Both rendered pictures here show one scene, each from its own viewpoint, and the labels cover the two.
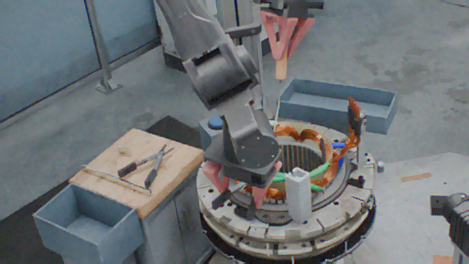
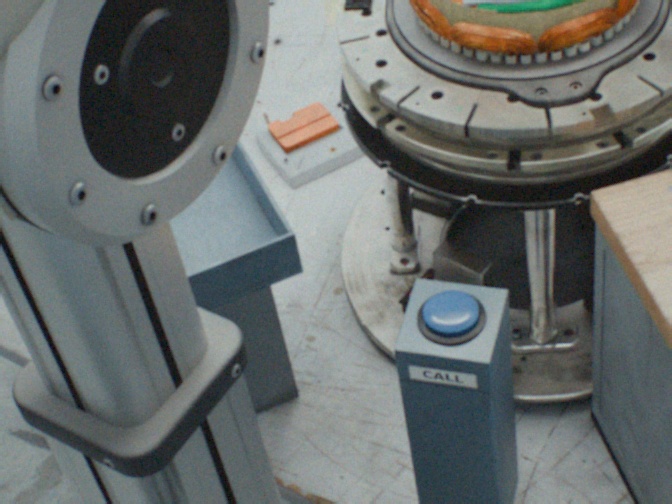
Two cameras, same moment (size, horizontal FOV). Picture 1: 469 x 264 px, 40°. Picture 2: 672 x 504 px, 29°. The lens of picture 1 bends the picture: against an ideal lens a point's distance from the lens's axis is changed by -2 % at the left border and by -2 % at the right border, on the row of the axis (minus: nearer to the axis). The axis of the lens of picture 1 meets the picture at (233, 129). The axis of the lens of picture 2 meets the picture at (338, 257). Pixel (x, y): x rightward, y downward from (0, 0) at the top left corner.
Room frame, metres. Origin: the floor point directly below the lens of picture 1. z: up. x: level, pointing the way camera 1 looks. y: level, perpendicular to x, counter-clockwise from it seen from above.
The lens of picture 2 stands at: (1.66, 0.41, 1.74)
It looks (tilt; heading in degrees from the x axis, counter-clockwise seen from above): 46 degrees down; 226
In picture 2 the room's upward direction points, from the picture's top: 11 degrees counter-clockwise
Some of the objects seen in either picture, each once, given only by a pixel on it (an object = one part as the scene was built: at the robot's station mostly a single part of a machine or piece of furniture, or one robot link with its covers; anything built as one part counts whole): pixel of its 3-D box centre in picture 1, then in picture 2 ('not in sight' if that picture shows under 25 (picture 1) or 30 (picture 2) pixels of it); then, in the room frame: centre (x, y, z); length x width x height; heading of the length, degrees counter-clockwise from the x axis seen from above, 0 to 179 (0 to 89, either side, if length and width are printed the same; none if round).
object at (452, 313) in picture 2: (218, 121); (451, 312); (1.20, 0.03, 1.04); 0.04 x 0.04 x 0.01
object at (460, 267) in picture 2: not in sight; (456, 283); (1.04, -0.09, 0.85); 0.06 x 0.04 x 0.05; 90
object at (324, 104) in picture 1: (337, 148); (213, 279); (1.20, -0.23, 0.92); 0.25 x 0.11 x 0.28; 61
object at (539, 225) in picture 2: not in sight; (540, 265); (1.02, -0.01, 0.91); 0.02 x 0.02 x 0.21
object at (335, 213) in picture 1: (284, 174); (525, 5); (0.92, -0.08, 1.09); 0.32 x 0.32 x 0.01
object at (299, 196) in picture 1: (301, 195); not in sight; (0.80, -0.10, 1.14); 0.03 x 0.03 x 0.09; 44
